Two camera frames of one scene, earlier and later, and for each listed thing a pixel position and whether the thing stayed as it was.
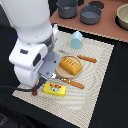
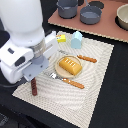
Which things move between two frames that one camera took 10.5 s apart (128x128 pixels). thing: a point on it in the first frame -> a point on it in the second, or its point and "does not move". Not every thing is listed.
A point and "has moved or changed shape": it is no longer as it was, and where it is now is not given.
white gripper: (28, 57) -> (15, 56)
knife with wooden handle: (79, 56) does not move
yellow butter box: (54, 89) has moved or changed shape
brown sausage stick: (34, 92) does not move
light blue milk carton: (76, 40) does not move
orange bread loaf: (71, 66) does not move
